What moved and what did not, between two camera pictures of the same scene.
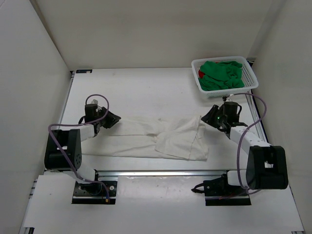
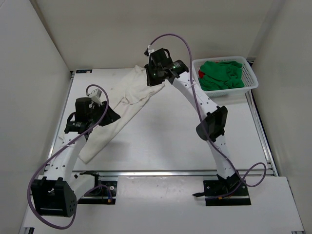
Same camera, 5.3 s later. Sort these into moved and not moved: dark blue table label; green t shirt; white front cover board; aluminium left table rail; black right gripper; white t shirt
Moved: white t shirt; black right gripper
Not moved: green t shirt; white front cover board; dark blue table label; aluminium left table rail
